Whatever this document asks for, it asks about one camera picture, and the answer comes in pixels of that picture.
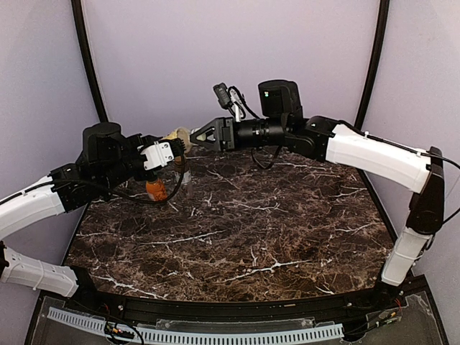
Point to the yellow tea bottle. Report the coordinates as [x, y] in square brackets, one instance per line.
[182, 133]

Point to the right black frame post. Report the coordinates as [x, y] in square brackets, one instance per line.
[374, 61]

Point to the brown coffee bottle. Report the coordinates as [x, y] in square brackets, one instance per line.
[182, 171]

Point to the orange juice bottle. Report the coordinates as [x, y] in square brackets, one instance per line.
[156, 190]

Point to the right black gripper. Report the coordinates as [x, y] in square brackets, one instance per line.
[226, 134]

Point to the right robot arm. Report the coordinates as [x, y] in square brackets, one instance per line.
[336, 141]

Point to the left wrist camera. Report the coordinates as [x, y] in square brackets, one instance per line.
[158, 154]

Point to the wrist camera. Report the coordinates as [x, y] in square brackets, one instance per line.
[229, 100]
[158, 154]

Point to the left black frame post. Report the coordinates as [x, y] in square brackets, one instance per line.
[85, 52]

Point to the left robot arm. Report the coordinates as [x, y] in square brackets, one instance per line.
[107, 160]

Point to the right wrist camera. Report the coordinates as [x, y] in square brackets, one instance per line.
[229, 100]

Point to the black frame post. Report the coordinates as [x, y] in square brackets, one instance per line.
[374, 61]
[85, 52]

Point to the black front rail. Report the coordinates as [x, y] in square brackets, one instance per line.
[343, 308]

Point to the white cable tray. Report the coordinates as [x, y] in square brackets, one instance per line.
[183, 332]

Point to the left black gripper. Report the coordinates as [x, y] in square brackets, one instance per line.
[178, 146]

